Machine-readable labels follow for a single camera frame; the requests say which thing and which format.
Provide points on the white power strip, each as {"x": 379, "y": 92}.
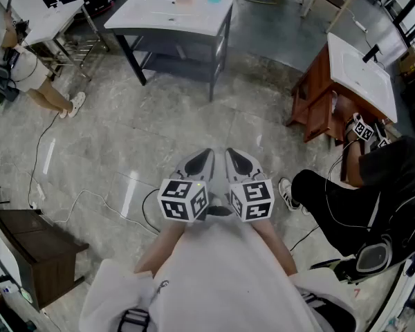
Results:
{"x": 39, "y": 190}
{"x": 361, "y": 26}

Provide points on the white sink with chrome faucet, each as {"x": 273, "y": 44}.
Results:
{"x": 45, "y": 23}

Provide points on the person's left forearm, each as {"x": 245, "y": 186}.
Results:
{"x": 162, "y": 244}

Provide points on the brown wooden vanity cabinet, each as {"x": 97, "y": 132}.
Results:
{"x": 314, "y": 92}

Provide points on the person's white garment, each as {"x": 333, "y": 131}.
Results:
{"x": 221, "y": 272}

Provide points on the person's right forearm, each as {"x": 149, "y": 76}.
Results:
{"x": 275, "y": 244}

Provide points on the metal rack sink stand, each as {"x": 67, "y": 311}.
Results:
{"x": 72, "y": 47}

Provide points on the white sink on wooden vanity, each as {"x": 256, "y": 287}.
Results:
{"x": 363, "y": 78}

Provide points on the white ceramic sink basin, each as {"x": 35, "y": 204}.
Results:
{"x": 166, "y": 16}

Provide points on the short black faucet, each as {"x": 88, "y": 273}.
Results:
{"x": 371, "y": 53}

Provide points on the silver ribbon brooch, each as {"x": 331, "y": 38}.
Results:
{"x": 162, "y": 285}

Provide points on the white table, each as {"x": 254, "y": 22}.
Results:
{"x": 213, "y": 74}

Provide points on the person's black white shoe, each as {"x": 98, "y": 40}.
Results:
{"x": 219, "y": 210}

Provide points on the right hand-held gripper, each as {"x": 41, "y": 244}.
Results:
{"x": 254, "y": 194}

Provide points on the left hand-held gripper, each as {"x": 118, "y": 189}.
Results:
{"x": 174, "y": 199}

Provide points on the dark brown cabinet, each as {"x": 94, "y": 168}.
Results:
{"x": 38, "y": 247}

